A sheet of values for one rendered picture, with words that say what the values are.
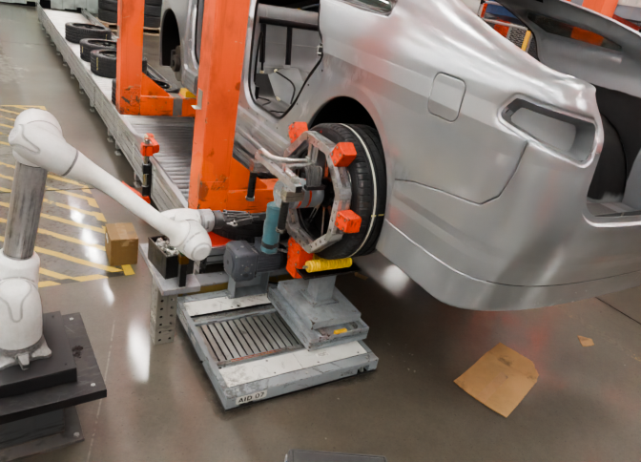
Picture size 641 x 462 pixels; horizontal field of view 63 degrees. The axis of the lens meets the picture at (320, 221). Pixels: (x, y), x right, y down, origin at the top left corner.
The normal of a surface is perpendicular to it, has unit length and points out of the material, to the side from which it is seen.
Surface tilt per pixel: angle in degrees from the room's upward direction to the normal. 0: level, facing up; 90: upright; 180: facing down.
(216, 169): 90
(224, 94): 90
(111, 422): 0
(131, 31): 90
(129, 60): 90
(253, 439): 0
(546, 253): 101
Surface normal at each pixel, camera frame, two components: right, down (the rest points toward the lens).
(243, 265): 0.50, 0.44
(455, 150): -0.85, 0.07
